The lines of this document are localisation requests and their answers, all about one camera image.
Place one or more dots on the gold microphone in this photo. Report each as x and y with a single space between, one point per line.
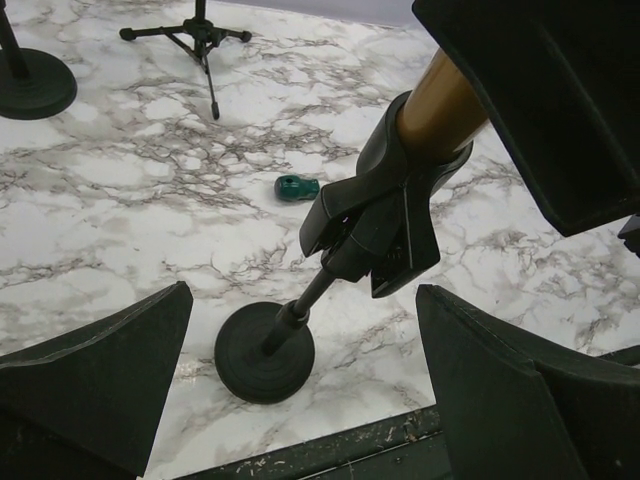
442 113

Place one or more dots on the black tripod microphone stand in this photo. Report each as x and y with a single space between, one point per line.
197 37

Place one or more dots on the black clip microphone stand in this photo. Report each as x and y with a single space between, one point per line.
376 224

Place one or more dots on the green handled screwdriver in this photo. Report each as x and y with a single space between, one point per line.
292 188

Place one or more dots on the black round base stand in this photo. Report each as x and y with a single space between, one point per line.
34 84

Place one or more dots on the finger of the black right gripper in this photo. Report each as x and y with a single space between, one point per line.
559 81

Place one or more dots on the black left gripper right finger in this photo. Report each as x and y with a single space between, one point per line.
514 405

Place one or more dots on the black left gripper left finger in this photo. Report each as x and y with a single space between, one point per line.
87 404

